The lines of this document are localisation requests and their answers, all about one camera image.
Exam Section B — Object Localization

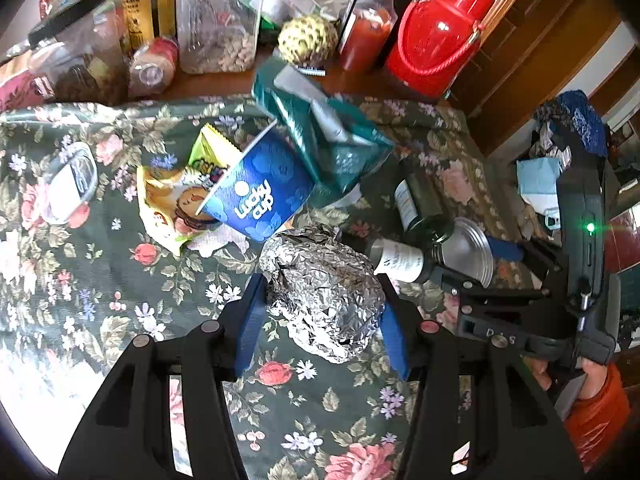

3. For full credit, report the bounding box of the person's right forearm orange sleeve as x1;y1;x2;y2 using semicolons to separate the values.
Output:
564;364;633;472

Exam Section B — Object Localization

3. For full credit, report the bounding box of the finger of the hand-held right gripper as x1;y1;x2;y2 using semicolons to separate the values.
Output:
487;237;561;290
430;265;546;307

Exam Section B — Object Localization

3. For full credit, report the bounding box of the brown wooden door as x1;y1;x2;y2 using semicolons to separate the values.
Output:
447;0;640;156

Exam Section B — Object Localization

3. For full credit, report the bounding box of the yellow snack wrapper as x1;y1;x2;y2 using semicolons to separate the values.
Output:
136;124;251;257

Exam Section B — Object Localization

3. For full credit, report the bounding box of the red sauce squeeze bottle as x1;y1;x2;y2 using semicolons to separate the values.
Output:
339;0;403;73

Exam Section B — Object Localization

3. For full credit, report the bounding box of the aluminium foil ball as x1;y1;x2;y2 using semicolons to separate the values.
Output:
259;225;387;365

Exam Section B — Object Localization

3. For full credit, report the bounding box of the blue patterned cloth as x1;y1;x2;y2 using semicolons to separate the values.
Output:
532;90;608;158

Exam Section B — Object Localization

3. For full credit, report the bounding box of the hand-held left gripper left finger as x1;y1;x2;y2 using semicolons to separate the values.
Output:
57;272;271;480

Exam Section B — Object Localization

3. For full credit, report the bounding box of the clear container black lid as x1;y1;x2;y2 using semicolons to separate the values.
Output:
27;0;131;106

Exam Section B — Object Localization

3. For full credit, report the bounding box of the small jar red lid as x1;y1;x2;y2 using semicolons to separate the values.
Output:
127;36;180;96

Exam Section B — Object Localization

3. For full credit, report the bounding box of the round metal can lid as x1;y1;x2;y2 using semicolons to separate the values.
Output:
442;217;496;288

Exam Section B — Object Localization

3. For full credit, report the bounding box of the person's right hand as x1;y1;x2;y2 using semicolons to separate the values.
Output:
525;355;611;401

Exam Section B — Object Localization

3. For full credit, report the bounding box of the red thermos jug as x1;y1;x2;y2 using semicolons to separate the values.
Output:
384;0;496;101

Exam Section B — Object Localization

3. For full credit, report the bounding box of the dark glass bottle black cap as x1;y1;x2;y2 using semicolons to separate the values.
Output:
393;172;456;248

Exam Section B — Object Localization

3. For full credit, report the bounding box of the small bottle white label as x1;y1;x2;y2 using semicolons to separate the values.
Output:
367;237;436;285

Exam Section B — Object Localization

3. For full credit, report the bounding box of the blue paper cup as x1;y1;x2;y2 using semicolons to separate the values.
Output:
196;122;316;241

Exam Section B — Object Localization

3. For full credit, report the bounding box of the clear plastic jar gold lid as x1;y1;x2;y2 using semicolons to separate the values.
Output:
175;0;268;75

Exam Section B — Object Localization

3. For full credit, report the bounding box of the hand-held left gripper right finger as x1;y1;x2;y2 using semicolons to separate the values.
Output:
380;295;586;480

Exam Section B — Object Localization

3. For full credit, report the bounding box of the pink striped cloth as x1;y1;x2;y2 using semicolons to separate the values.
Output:
0;55;56;111

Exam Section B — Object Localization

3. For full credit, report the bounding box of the white tissue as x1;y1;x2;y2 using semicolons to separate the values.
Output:
187;227;251;261

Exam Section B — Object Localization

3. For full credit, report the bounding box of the yellow scaly round ornament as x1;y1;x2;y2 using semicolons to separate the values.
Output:
276;15;335;68

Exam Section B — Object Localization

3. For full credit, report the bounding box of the floral tablecloth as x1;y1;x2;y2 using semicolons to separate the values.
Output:
0;94;541;480

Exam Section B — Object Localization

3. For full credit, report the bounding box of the glass bottle yellow label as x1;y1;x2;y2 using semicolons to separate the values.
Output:
122;0;177;53

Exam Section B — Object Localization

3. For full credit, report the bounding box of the teal snack bag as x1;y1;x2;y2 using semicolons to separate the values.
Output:
251;56;396;208

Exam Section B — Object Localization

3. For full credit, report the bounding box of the light blue bag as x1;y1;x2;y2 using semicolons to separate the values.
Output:
516;156;563;228

